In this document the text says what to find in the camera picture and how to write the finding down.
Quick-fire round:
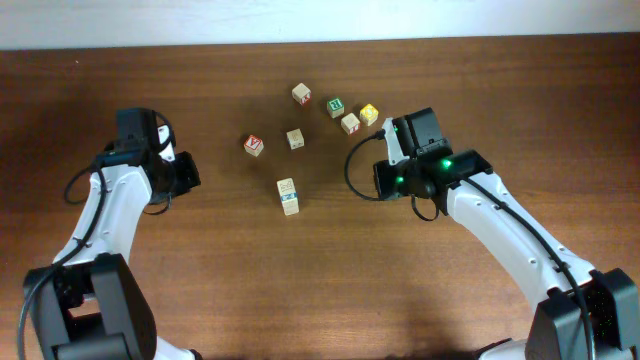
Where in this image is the wooden block blue side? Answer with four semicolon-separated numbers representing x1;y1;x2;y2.
282;198;300;216

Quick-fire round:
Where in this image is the blue top block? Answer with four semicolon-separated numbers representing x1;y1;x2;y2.
280;192;298;202

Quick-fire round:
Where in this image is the top plain wooden block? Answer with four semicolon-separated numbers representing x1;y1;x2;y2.
291;83;312;105

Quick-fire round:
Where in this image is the red letter A block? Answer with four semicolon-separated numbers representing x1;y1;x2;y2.
243;134;264;157

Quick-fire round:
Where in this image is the yellow letter block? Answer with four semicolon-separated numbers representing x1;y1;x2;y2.
359;104;379;126

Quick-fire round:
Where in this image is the wooden letter J block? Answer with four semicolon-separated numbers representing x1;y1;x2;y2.
286;129;305;150

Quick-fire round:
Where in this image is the green letter R block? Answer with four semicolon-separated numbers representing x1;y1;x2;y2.
327;97;345;119

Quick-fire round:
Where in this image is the wooden block red side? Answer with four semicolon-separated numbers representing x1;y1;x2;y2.
340;113;360;135

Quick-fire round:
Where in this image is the wooden block green side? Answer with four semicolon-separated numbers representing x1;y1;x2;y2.
276;178;296;196

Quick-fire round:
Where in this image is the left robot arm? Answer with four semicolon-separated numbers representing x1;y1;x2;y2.
16;108;201;359

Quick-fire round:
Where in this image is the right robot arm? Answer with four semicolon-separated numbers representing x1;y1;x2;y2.
374;108;639;359

